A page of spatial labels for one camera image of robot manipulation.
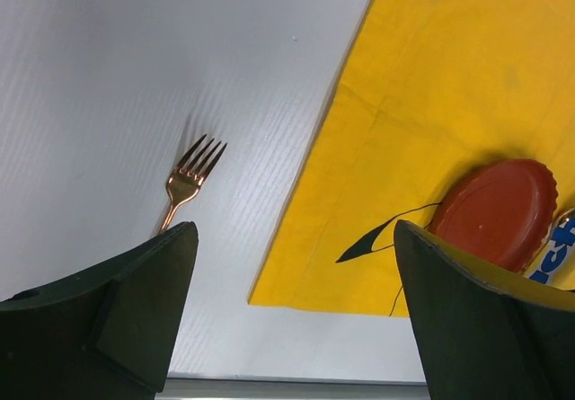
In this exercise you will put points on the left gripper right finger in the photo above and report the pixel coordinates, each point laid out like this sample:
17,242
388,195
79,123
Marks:
483,332

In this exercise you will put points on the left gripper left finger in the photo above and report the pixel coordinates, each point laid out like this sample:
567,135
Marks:
106,332

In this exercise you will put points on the red round plate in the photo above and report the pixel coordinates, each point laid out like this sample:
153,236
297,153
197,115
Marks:
501,213

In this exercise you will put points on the rose gold fork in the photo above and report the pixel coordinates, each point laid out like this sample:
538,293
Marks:
190,174

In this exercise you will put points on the yellow Pikachu placemat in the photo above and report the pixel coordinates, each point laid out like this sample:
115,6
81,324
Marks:
430,90

